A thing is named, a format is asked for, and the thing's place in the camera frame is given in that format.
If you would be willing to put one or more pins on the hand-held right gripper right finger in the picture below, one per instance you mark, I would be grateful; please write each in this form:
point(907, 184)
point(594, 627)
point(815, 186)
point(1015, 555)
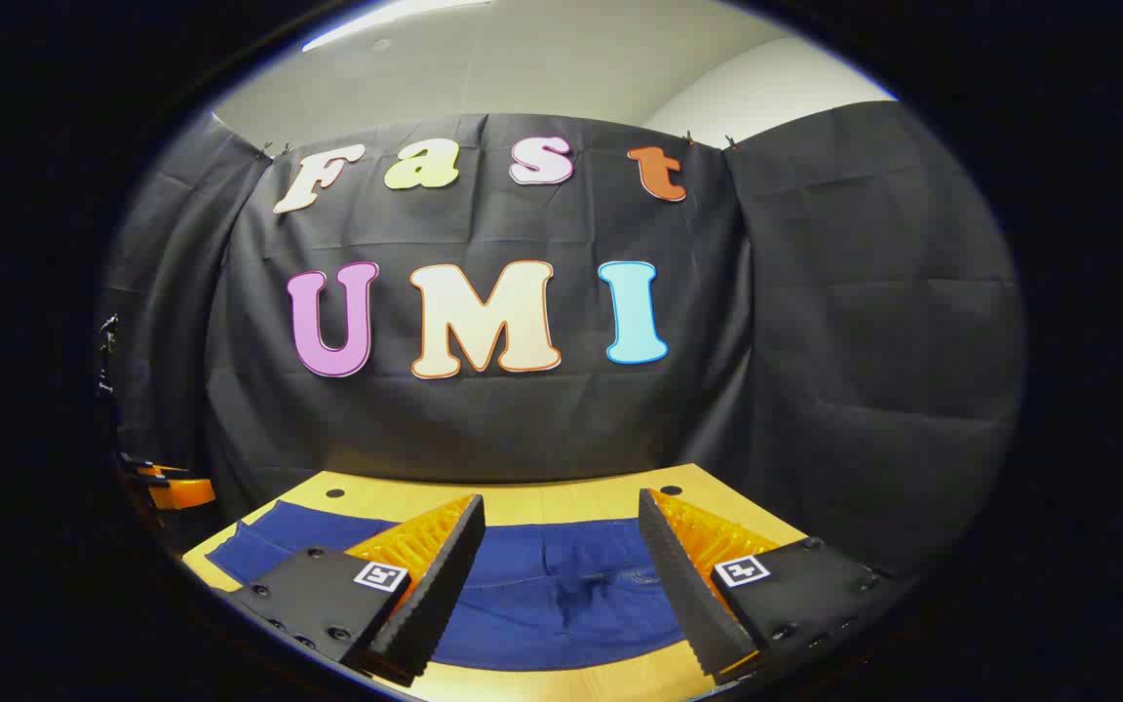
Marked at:
point(688, 595)

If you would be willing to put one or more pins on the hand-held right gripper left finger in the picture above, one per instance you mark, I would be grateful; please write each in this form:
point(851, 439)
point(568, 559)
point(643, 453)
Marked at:
point(440, 595)

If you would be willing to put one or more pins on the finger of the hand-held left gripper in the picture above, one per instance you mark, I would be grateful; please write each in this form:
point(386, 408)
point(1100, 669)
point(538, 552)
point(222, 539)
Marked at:
point(181, 492)

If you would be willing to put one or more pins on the blue denim jeans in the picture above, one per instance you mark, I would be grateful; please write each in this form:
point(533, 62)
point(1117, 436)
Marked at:
point(561, 595)

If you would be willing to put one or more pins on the black backdrop cloth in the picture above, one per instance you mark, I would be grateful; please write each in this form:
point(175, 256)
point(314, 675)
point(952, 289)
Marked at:
point(522, 419)

